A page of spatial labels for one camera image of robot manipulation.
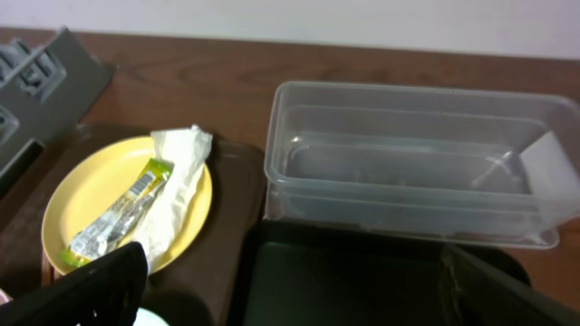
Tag clear plastic waste bin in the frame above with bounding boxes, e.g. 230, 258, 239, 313
264, 81, 579, 250

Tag black plastic tray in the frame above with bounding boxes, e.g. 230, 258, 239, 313
226, 219, 532, 326

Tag grey plastic dishwasher rack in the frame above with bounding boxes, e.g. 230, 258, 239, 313
1, 27, 114, 195

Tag brown plastic serving tray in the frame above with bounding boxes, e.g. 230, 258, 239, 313
1, 123, 266, 325

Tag light blue plastic bowl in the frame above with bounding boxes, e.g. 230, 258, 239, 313
132, 308, 169, 326

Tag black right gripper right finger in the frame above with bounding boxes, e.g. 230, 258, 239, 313
439, 245, 579, 326

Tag pink plastic bowl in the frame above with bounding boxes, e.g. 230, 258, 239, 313
0, 290, 12, 305

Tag green silver snack wrapper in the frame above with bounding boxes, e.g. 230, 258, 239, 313
61, 158, 174, 267

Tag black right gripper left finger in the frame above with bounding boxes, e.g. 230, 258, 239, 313
1, 242, 148, 326

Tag yellow plastic plate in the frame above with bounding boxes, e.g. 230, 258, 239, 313
42, 136, 213, 275

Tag white paper napkin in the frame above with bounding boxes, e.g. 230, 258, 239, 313
132, 124, 212, 274

